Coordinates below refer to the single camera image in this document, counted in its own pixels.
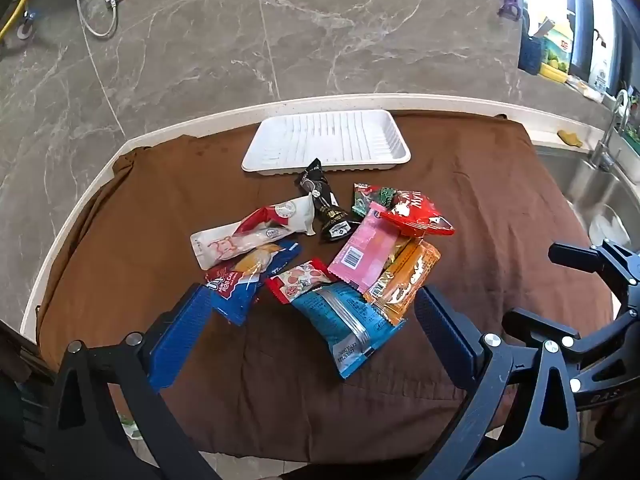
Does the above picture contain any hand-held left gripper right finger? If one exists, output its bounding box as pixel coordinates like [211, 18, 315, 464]
[410, 285, 581, 480]

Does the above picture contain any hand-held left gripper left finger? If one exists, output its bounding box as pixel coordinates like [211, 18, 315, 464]
[46, 282, 221, 480]

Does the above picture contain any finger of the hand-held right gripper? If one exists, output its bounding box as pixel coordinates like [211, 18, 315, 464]
[548, 238, 640, 306]
[501, 307, 626, 391]

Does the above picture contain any orange snack packet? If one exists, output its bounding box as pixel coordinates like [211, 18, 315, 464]
[362, 238, 442, 326]

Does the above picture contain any dark blue cake packet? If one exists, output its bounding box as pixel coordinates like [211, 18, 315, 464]
[204, 240, 304, 327]

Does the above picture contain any light blue snack packet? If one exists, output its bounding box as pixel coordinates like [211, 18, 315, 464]
[291, 281, 407, 380]

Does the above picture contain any white and red snack packet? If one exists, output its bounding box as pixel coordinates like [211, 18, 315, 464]
[190, 195, 317, 269]

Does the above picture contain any pink snack packet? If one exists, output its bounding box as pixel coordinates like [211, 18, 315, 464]
[327, 208, 401, 288]

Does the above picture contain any red crinkly snack packet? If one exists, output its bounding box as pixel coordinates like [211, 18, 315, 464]
[380, 189, 456, 237]

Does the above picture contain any small red snack packet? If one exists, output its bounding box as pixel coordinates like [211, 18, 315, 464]
[265, 258, 337, 307]

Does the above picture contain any green snack packet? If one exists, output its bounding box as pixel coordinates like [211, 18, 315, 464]
[351, 183, 401, 218]

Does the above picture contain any black snack packet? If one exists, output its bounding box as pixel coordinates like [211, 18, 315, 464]
[294, 158, 357, 244]

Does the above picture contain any white plastic tray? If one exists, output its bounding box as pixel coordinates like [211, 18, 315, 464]
[241, 108, 412, 177]

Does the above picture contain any white bowl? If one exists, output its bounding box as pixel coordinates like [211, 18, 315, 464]
[588, 203, 631, 248]

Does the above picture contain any steel sink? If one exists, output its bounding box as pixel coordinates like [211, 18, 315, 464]
[532, 145, 640, 261]

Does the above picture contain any steel faucet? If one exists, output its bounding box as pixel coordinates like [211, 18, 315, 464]
[587, 89, 631, 171]

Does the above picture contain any brown cloth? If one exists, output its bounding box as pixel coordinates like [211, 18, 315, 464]
[36, 110, 616, 466]

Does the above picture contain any yellow dish soap bottle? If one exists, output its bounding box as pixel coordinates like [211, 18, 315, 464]
[540, 22, 576, 81]

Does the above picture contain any caster wheel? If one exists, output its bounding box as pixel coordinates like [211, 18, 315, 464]
[17, 10, 38, 41]

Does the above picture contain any black window frame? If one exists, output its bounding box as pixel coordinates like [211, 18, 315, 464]
[565, 0, 640, 106]

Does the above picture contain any yellow hose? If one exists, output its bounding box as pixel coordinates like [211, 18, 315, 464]
[0, 0, 33, 41]

